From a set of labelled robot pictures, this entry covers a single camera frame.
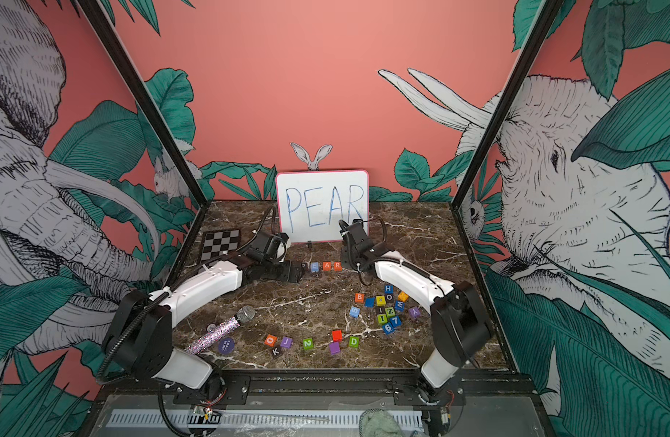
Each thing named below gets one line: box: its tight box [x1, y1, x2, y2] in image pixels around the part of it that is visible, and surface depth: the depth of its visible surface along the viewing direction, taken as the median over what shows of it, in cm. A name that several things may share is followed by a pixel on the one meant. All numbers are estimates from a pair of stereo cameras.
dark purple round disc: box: [217, 336, 236, 356], surface depth 83 cm
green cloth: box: [358, 408, 425, 437], surface depth 70 cm
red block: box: [331, 329, 344, 343], surface depth 86 cm
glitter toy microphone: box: [185, 304, 256, 356], surface depth 84 cm
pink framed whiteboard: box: [276, 169, 370, 244], surface depth 103 cm
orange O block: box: [263, 334, 278, 347], surface depth 83 cm
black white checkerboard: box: [201, 228, 241, 262], surface depth 106 cm
